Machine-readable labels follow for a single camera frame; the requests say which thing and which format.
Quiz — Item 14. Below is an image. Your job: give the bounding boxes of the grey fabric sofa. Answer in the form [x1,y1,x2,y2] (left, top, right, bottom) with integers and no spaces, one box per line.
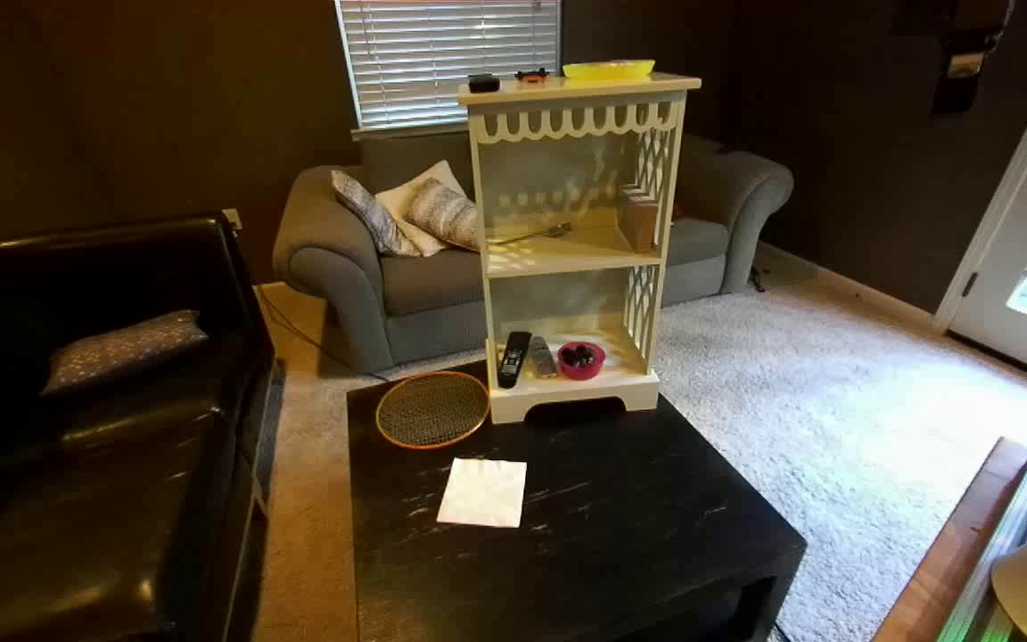
[271,132,799,376]

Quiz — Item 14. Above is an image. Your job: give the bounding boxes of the thin black floor cable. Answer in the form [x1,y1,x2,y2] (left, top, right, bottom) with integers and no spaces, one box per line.
[254,281,394,385]

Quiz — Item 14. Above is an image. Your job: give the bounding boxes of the black coffee table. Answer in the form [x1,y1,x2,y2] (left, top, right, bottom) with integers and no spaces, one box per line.
[345,380,811,642]

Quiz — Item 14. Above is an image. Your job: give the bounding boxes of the grey speckled cushion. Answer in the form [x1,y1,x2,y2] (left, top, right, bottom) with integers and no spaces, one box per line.
[39,307,213,398]

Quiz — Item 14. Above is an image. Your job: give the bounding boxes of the black leather couch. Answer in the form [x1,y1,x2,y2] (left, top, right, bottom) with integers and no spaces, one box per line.
[0,212,287,642]

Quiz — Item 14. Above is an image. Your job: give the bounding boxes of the cream wooden shelf stand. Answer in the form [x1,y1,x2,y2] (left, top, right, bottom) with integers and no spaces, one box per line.
[452,71,706,429]

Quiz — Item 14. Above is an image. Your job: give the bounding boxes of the small brown box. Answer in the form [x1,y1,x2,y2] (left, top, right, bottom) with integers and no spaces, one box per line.
[625,193,668,253]

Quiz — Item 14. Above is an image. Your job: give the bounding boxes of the grey striped pillow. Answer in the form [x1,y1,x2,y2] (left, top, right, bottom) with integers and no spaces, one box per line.
[404,175,486,253]

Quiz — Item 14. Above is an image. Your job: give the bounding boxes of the black remote control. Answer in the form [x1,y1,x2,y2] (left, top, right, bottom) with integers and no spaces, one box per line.
[497,327,536,392]

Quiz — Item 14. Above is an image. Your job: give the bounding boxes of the white paper sheet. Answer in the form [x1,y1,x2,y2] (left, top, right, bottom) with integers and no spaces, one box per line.
[434,455,531,530]

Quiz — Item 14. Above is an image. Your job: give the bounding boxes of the slim grey remote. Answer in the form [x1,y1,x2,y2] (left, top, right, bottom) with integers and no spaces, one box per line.
[529,335,560,385]

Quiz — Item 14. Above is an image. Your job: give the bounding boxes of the red bowl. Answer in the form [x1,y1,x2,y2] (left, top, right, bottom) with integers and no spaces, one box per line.
[553,339,611,385]

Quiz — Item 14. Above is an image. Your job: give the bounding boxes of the yellow plastic tray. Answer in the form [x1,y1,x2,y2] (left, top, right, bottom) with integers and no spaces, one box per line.
[560,57,659,88]

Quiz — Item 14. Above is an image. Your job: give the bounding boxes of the brown wooden table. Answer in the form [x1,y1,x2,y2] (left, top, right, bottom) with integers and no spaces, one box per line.
[871,436,1027,642]

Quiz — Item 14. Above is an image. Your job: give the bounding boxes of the dark wall-mounted object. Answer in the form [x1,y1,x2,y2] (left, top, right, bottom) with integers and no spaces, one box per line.
[936,0,1018,119]

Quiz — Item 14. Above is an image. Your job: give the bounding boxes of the grey patterned pillow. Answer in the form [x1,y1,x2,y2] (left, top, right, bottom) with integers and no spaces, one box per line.
[328,169,420,260]

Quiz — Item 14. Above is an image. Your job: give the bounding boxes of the round woven plate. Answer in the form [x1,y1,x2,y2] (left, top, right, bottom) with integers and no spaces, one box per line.
[372,367,491,454]

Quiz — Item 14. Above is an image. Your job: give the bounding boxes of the white glass door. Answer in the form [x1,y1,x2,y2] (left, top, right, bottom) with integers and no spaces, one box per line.
[936,15,1027,392]

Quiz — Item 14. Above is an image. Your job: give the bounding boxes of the white slatted window blind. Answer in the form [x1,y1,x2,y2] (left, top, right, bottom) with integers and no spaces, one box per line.
[333,0,568,134]

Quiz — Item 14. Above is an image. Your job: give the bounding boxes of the white pillow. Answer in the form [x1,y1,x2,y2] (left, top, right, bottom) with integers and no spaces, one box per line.
[372,156,473,260]

